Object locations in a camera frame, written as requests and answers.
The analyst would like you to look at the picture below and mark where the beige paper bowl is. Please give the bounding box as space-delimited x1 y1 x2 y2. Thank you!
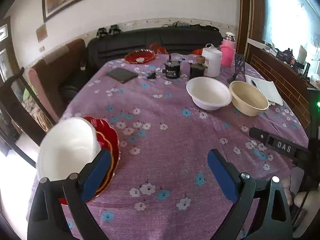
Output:
229 81 269 116

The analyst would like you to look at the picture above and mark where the white paper bowl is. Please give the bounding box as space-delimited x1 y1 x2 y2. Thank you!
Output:
186 76 232 111

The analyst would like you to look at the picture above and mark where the white bowl on red plates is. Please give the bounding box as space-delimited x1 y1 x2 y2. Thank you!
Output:
36 117 101 181

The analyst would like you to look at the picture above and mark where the wooden side cabinet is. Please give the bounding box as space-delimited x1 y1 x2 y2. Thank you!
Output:
246 44 311 130

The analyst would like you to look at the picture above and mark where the white notebook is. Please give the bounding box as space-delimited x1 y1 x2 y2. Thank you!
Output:
245 74 283 106

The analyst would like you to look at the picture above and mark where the black pen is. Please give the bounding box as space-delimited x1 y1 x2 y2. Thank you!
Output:
251 80 261 91

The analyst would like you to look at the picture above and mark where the red scalloped plate stack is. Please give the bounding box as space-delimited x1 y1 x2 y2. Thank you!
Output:
71 116 120 203

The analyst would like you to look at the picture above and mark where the black phone stand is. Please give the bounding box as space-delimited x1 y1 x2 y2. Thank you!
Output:
227 53 245 83

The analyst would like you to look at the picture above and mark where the dark wooden chair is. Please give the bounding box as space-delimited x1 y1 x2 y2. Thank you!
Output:
1 67 56 146

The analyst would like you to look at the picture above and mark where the pink covered bottle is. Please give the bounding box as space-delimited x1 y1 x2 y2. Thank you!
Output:
220 32 236 67

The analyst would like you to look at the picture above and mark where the white plastic container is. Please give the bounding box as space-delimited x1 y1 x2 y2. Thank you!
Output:
202 48 222 77

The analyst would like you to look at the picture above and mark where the dark jar with cork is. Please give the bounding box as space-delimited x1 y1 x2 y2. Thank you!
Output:
189 55 207 79

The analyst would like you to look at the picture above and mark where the purple floral tablecloth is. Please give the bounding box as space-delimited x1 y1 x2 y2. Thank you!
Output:
27 54 310 240

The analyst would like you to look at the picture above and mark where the maroon armchair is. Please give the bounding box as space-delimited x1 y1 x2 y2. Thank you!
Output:
28 38 86 121

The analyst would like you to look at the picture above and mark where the black round device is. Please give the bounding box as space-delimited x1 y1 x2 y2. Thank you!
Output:
162 54 182 79

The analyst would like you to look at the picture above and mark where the black smartphone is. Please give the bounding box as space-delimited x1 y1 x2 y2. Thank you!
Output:
106 68 138 83

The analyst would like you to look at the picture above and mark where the small black adapter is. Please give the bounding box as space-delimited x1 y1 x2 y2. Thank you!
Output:
146 72 157 80

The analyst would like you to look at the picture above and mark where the red glass dish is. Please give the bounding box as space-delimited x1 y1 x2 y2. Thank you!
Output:
124 49 156 64

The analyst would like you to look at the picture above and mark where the red plastic bag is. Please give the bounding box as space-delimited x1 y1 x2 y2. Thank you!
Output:
149 42 169 55

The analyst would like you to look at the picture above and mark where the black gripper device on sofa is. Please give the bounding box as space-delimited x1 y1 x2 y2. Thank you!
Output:
96 27 108 39

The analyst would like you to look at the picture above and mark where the black leather sofa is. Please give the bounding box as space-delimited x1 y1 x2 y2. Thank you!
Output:
86 24 223 73

